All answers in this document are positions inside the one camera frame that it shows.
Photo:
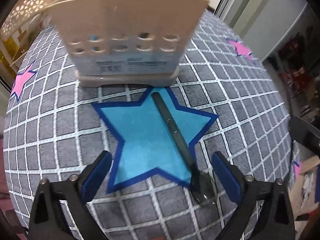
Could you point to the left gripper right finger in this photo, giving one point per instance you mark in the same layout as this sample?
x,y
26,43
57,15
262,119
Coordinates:
x,y
275,220

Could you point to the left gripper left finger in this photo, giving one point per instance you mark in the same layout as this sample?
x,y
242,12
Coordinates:
x,y
47,220

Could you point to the beige utensil holder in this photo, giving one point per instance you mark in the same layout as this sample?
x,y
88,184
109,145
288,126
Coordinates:
x,y
138,42

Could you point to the black handled spoon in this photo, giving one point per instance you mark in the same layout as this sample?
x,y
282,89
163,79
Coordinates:
x,y
201,186

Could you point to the grey checkered star tablecloth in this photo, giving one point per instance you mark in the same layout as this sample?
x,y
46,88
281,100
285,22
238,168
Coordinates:
x,y
221,101

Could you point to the cream flower-pattern storage rack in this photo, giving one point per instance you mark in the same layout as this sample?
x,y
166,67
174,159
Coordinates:
x,y
21,13

